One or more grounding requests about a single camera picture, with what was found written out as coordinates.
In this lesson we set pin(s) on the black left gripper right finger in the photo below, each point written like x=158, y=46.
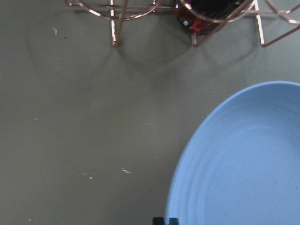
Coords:
x=173, y=221

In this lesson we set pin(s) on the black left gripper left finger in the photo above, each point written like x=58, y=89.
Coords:
x=158, y=221

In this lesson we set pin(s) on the blue plate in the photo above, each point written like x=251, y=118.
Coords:
x=242, y=165

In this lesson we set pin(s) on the lower left drink bottle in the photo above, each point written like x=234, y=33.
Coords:
x=203, y=16

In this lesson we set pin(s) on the copper wire bottle rack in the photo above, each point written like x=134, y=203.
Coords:
x=118, y=14

